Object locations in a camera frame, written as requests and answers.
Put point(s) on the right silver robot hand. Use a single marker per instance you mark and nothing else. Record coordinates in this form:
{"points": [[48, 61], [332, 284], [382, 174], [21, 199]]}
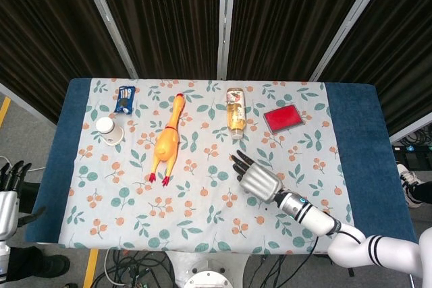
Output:
{"points": [[261, 181]]}

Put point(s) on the red ink pad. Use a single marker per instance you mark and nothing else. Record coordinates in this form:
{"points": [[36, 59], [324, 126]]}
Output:
{"points": [[281, 119]]}

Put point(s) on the white robot torso base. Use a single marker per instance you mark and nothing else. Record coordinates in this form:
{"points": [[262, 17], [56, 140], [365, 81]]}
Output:
{"points": [[189, 262]]}

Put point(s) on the white paper cup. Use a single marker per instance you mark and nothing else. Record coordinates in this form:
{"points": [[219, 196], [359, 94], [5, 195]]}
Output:
{"points": [[109, 131]]}

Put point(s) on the blue cookie snack packet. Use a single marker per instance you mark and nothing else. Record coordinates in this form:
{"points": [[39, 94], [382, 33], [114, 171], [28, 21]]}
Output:
{"points": [[124, 100]]}

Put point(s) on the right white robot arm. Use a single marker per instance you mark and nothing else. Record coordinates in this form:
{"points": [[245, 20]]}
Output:
{"points": [[314, 215]]}

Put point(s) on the silver screen frame post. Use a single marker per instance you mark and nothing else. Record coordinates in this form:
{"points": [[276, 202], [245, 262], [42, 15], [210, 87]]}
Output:
{"points": [[411, 130], [104, 15], [20, 100], [225, 21], [351, 18]]}

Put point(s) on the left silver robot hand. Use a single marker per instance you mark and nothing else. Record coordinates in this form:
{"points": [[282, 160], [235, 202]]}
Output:
{"points": [[8, 214]]}

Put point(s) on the yellow rubber chicken toy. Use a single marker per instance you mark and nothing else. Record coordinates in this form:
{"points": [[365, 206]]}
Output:
{"points": [[165, 146]]}

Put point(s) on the yellow floor tape strip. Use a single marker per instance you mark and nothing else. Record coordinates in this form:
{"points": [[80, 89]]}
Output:
{"points": [[90, 267], [5, 109]]}

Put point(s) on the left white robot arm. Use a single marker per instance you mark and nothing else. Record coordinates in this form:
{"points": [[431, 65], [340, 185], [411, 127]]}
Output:
{"points": [[3, 257]]}

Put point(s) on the black shoe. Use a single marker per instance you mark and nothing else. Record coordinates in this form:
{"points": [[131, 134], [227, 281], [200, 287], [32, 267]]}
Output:
{"points": [[44, 264]]}

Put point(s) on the tea bottle with white cap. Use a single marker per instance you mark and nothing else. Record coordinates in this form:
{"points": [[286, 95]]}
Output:
{"points": [[236, 112]]}

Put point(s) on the dark pleated screen panel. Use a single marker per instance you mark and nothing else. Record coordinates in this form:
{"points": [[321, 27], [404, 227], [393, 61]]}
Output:
{"points": [[50, 31], [168, 21], [405, 48], [290, 21]]}

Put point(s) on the white and black sneaker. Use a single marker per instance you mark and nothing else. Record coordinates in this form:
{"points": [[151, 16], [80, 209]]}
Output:
{"points": [[406, 180]]}

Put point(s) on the floral print white tablecloth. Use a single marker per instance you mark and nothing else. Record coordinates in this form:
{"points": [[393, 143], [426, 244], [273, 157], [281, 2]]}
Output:
{"points": [[202, 207]]}

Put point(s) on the blue velvet table cover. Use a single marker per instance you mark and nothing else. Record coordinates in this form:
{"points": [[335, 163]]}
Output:
{"points": [[357, 133]]}

